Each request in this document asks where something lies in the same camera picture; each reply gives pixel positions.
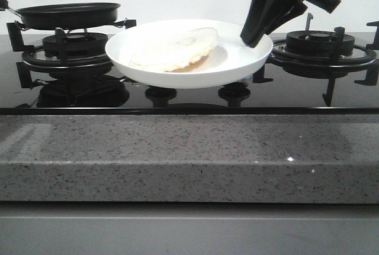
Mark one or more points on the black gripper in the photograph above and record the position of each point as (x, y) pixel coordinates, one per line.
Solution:
(265, 16)

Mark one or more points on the white round plate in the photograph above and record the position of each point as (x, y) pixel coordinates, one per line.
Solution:
(230, 61)

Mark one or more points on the black frying pan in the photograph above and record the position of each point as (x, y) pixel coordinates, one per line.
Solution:
(66, 16)

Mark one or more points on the black pan support grate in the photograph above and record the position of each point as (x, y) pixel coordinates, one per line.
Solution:
(64, 50)
(363, 58)

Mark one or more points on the black round gas burner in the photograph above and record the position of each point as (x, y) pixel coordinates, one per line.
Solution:
(76, 45)
(316, 43)

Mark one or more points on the black glass gas cooktop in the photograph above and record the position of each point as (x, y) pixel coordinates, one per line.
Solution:
(273, 90)

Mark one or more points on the grey cabinet drawer front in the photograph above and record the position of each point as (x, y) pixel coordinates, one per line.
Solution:
(95, 228)

